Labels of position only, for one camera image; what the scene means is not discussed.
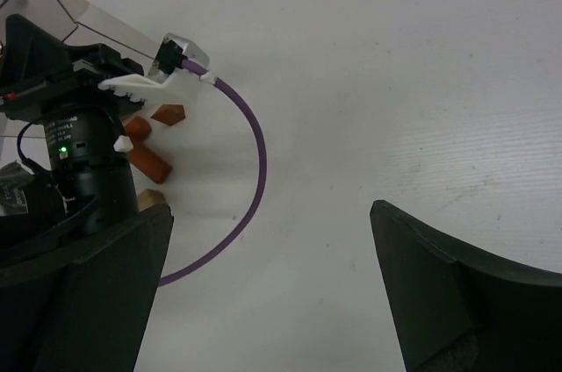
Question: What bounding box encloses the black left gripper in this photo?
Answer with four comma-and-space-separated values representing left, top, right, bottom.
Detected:
1, 14, 143, 179

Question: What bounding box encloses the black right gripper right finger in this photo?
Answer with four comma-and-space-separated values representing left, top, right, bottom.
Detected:
370, 200, 561, 371

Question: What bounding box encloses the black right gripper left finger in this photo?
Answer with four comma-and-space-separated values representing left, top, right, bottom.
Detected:
1, 204, 172, 371

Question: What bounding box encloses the light wood rectangular block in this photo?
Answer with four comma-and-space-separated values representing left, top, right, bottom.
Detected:
137, 189, 167, 211

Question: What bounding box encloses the red-brown wooden cylinder block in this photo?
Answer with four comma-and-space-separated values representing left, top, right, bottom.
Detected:
125, 116, 152, 143

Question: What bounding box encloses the red-brown long rectangular block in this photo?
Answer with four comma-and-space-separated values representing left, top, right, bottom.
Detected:
129, 142, 172, 184

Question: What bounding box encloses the red-brown wooden triangle block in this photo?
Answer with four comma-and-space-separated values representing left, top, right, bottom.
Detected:
151, 104, 186, 126

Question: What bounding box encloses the clear plastic box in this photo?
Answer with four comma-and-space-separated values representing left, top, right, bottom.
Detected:
1, 0, 159, 69

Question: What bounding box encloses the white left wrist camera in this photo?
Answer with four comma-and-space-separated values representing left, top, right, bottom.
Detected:
147, 32, 210, 83

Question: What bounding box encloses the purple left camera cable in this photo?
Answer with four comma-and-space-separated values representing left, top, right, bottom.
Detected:
158, 59, 268, 288

